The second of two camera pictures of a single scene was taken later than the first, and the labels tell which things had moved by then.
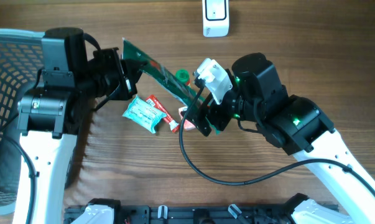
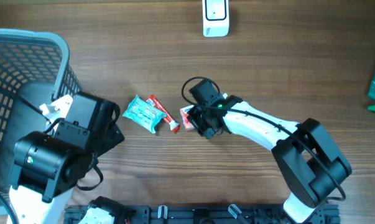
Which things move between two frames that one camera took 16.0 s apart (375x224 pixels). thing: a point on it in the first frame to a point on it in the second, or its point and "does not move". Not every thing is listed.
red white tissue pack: [187, 124] does not move
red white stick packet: [174, 126] does not move
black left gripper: [129, 67] to [114, 137]
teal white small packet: [144, 114] does not move
